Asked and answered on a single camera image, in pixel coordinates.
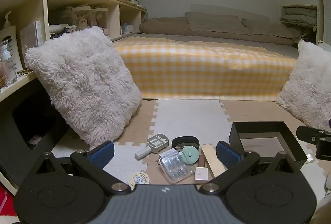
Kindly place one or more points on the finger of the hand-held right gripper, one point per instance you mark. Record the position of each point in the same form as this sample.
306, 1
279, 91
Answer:
307, 133

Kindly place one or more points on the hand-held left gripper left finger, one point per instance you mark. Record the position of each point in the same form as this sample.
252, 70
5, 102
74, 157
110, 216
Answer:
102, 153

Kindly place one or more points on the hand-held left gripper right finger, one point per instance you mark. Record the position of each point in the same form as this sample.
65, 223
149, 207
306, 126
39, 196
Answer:
228, 153

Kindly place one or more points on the black cardboard box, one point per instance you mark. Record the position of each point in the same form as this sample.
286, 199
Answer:
254, 127

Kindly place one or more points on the round yellow tape measure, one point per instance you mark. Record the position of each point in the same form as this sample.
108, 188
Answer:
139, 178

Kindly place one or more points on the clear plastic nail tip box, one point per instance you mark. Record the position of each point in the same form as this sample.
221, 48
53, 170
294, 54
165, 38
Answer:
175, 168

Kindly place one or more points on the white charger plug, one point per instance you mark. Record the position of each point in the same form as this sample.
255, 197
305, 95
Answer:
165, 154

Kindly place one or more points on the light wooden stick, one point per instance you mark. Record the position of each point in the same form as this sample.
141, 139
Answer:
212, 159

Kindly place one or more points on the mint green round case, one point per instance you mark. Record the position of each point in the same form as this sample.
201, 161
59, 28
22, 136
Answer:
190, 154

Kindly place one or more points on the black oval case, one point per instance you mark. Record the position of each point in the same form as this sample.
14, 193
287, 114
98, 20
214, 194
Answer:
185, 139

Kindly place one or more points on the fluffy white cushion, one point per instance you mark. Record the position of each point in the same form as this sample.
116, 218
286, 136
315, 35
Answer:
307, 84
85, 84

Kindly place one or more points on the interlocking foam floor mat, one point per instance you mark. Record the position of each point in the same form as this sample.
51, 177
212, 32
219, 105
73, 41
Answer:
191, 115

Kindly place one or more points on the yellow checked blanket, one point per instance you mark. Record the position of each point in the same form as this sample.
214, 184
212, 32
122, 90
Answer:
201, 69

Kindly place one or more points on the white low cabinet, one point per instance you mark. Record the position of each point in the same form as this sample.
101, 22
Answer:
325, 45

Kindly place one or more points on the red and white cloth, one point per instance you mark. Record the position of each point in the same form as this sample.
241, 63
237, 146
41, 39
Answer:
6, 206

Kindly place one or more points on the beige pillow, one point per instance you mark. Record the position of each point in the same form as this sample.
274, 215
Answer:
266, 27
214, 21

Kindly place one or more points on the shelf with folded bedding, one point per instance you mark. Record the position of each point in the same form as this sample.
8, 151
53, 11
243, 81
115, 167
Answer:
298, 16

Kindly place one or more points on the white door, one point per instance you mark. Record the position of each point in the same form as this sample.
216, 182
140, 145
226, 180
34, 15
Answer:
324, 14

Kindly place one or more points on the small clear bottle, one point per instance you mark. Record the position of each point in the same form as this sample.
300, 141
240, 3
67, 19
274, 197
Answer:
9, 69

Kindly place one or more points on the tissue box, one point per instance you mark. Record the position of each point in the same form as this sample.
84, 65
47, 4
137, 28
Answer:
126, 28

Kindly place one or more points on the row of books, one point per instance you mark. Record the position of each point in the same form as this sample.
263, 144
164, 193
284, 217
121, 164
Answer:
32, 34

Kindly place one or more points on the beige duvet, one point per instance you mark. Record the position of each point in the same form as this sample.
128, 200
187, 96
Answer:
165, 26

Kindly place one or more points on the white pump lotion bottle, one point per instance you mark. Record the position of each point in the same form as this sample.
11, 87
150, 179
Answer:
9, 38

